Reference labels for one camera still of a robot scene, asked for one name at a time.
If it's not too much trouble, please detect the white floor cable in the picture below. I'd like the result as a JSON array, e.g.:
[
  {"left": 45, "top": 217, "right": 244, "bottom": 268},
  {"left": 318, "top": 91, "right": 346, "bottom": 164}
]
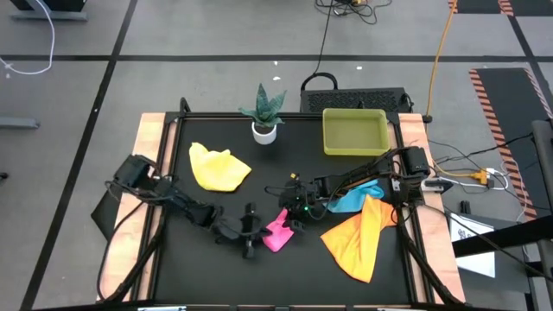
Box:
[{"left": 0, "top": 0, "right": 56, "bottom": 77}]

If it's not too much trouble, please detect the wooden table side board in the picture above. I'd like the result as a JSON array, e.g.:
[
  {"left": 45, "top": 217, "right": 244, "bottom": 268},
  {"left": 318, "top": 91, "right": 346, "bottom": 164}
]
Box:
[
  {"left": 97, "top": 112, "right": 178, "bottom": 302},
  {"left": 396, "top": 112, "right": 467, "bottom": 303}
]

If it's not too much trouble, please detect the black metal bar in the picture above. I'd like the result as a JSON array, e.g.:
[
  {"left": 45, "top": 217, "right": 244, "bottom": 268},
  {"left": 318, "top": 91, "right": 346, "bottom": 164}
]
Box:
[{"left": 452, "top": 214, "right": 553, "bottom": 259}]

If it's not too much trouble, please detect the black perforated computer case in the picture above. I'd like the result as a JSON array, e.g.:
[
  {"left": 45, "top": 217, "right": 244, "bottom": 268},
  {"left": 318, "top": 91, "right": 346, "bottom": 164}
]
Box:
[{"left": 300, "top": 87, "right": 414, "bottom": 115}]

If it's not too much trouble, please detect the orange microfiber towel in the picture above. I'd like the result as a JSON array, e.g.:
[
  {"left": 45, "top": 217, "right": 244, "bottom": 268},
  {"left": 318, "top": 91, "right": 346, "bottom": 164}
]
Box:
[{"left": 320, "top": 194, "right": 397, "bottom": 284}]

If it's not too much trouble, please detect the pink microfiber towel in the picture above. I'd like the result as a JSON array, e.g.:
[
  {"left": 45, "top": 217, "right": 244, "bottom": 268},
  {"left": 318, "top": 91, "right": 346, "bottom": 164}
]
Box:
[{"left": 262, "top": 207, "right": 295, "bottom": 253}]

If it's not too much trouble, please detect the black braided cable sleeve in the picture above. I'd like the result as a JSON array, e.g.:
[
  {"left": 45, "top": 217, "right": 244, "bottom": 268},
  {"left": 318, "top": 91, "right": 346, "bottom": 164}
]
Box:
[
  {"left": 395, "top": 206, "right": 466, "bottom": 306},
  {"left": 97, "top": 202, "right": 168, "bottom": 303}
]

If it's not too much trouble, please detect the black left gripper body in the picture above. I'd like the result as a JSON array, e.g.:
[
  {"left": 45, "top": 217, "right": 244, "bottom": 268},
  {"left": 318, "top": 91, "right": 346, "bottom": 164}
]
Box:
[{"left": 213, "top": 202, "right": 257, "bottom": 259}]

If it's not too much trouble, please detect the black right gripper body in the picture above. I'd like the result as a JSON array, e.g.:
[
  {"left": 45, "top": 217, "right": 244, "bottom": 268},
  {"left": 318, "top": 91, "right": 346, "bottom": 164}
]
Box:
[{"left": 279, "top": 179, "right": 325, "bottom": 219}]

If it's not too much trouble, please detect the thin black floor cable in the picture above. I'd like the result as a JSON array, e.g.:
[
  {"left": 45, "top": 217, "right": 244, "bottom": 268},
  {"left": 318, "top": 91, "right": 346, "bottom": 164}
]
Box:
[{"left": 427, "top": 132, "right": 535, "bottom": 165}]

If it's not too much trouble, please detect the white paper sheet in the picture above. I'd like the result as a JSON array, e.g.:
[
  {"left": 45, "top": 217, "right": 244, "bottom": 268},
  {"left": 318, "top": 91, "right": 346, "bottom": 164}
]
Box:
[{"left": 448, "top": 213, "right": 497, "bottom": 278}]

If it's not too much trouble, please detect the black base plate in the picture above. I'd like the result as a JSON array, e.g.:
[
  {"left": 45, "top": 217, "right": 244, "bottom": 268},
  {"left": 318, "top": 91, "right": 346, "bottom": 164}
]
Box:
[{"left": 90, "top": 189, "right": 125, "bottom": 242}]

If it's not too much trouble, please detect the black aluminium table frame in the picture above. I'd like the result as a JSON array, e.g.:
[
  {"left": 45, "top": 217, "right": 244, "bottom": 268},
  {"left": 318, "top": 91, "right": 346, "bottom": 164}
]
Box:
[{"left": 129, "top": 97, "right": 466, "bottom": 311}]

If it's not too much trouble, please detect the black upright post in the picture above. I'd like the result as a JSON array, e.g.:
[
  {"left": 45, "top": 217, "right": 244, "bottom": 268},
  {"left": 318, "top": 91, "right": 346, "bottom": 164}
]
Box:
[{"left": 530, "top": 119, "right": 553, "bottom": 311}]

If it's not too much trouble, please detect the white power cable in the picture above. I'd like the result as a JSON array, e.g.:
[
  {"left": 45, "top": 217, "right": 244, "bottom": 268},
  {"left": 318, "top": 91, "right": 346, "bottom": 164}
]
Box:
[{"left": 448, "top": 167, "right": 513, "bottom": 191}]

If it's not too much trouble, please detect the black cable bundle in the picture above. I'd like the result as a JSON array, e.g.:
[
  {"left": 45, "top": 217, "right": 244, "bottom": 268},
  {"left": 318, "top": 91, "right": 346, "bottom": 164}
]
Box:
[{"left": 314, "top": 0, "right": 393, "bottom": 26}]

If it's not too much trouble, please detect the green translucent plastic tray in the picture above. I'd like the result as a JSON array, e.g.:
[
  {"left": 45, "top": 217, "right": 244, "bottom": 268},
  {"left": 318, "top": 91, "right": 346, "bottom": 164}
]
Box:
[{"left": 321, "top": 108, "right": 391, "bottom": 157}]

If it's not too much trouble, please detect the yellow microfiber towel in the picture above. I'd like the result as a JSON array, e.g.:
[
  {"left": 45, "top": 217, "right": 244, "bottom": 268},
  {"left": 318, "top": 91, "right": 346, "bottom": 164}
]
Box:
[{"left": 188, "top": 141, "right": 252, "bottom": 194}]

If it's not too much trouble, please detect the snake plant in white pot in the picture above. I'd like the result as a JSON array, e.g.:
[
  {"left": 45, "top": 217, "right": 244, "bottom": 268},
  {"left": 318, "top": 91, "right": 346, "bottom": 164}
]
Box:
[{"left": 238, "top": 83, "right": 287, "bottom": 146}]

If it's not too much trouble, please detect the grey desk foot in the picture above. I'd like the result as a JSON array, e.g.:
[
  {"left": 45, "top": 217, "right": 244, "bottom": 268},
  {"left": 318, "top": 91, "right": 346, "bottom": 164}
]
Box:
[{"left": 0, "top": 116, "right": 41, "bottom": 130}]

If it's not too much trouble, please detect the blue microfiber towel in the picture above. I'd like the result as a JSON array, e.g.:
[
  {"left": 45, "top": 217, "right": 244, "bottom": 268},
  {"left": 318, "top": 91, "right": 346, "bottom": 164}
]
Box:
[{"left": 324, "top": 179, "right": 385, "bottom": 214}]

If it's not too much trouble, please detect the black mat striped edge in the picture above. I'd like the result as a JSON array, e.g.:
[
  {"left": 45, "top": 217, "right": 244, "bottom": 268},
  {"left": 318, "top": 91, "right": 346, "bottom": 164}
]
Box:
[
  {"left": 448, "top": 0, "right": 553, "bottom": 17},
  {"left": 468, "top": 67, "right": 553, "bottom": 221}
]

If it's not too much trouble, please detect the orange extension cable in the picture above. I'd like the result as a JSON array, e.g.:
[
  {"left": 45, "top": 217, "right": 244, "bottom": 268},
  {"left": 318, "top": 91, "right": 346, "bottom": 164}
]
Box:
[{"left": 425, "top": 0, "right": 458, "bottom": 124}]

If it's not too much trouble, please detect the grey desk base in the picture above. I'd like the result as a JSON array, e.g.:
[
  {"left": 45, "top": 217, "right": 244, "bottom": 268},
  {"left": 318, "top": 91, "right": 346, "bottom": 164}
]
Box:
[{"left": 9, "top": 0, "right": 89, "bottom": 22}]

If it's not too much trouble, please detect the black hanging cable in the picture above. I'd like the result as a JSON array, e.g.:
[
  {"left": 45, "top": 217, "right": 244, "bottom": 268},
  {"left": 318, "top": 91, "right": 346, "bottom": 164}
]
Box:
[{"left": 301, "top": 0, "right": 340, "bottom": 92}]

